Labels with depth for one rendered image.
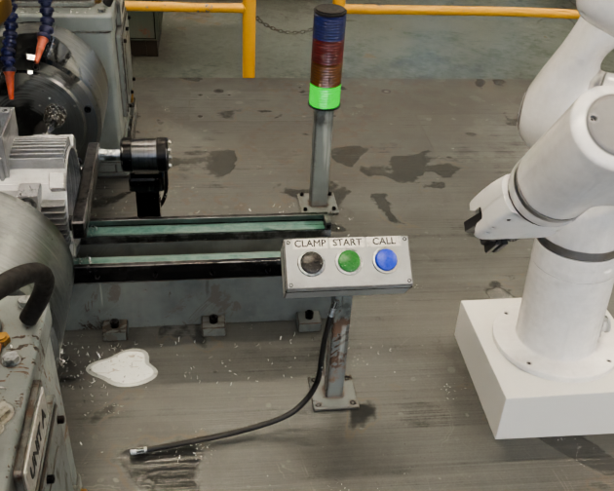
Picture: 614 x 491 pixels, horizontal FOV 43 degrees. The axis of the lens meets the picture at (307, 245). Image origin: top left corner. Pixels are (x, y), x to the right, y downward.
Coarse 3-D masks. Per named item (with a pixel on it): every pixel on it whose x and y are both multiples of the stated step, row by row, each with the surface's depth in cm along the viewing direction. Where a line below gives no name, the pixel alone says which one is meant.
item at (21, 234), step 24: (0, 192) 97; (0, 216) 93; (24, 216) 96; (0, 240) 90; (24, 240) 93; (48, 240) 97; (0, 264) 87; (48, 264) 95; (72, 264) 104; (24, 288) 87
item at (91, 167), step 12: (96, 144) 135; (96, 156) 132; (84, 168) 128; (96, 168) 131; (84, 180) 124; (84, 192) 122; (84, 204) 119; (72, 216) 116; (84, 216) 116; (72, 228) 115; (84, 228) 115
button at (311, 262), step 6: (306, 252) 103; (312, 252) 103; (306, 258) 102; (312, 258) 103; (318, 258) 103; (300, 264) 103; (306, 264) 102; (312, 264) 102; (318, 264) 102; (306, 270) 102; (312, 270) 102; (318, 270) 102
